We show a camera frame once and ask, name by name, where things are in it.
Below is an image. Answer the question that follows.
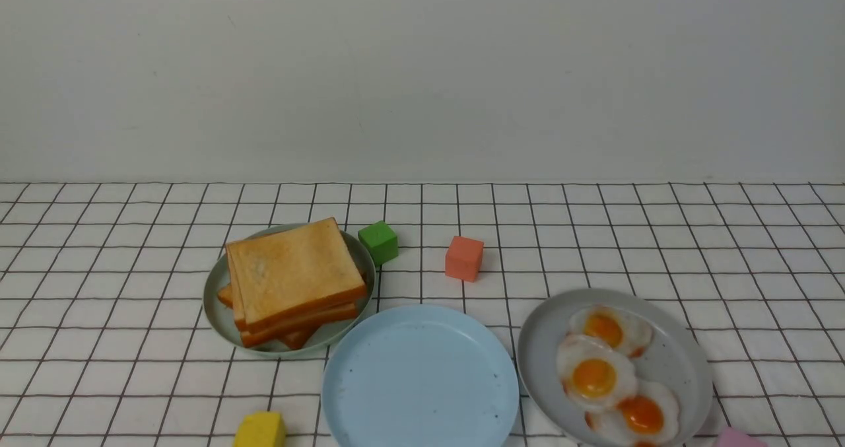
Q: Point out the yellow foam cube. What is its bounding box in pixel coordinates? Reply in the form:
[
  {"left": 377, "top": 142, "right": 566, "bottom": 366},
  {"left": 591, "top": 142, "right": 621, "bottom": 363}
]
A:
[{"left": 232, "top": 411, "right": 287, "bottom": 447}]

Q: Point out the light blue plate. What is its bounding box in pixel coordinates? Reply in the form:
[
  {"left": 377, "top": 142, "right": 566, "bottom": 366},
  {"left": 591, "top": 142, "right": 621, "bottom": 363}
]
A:
[{"left": 321, "top": 304, "right": 520, "bottom": 446}]

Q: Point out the grey plate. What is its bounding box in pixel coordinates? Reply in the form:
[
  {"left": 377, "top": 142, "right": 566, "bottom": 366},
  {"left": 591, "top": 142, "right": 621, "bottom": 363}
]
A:
[{"left": 516, "top": 288, "right": 713, "bottom": 446}]

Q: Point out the fried egg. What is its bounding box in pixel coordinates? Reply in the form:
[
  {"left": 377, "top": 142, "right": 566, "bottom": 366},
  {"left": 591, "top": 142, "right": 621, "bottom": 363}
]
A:
[
  {"left": 556, "top": 335, "right": 638, "bottom": 412},
  {"left": 584, "top": 380, "right": 680, "bottom": 446},
  {"left": 568, "top": 305, "right": 653, "bottom": 358}
]

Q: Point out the pink foam cube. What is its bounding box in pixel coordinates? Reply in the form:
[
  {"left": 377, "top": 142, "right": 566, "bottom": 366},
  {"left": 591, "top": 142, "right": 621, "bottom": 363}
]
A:
[{"left": 711, "top": 427, "right": 768, "bottom": 447}]

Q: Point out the orange foam cube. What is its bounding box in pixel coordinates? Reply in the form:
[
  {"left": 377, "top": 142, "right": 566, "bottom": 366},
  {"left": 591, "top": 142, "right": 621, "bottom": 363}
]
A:
[{"left": 444, "top": 236, "right": 484, "bottom": 283}]

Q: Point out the checkered white tablecloth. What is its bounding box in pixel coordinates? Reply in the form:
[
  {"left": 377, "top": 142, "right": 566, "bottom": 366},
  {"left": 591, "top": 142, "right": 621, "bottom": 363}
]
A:
[{"left": 1, "top": 182, "right": 844, "bottom": 446}]

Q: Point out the green foam cube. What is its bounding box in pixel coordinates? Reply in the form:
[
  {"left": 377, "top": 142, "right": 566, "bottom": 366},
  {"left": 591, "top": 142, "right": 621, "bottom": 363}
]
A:
[{"left": 357, "top": 221, "right": 399, "bottom": 267}]

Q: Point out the pale green plate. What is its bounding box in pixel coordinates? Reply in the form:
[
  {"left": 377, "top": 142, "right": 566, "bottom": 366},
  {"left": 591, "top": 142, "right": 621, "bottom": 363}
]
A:
[{"left": 202, "top": 231, "right": 378, "bottom": 359}]

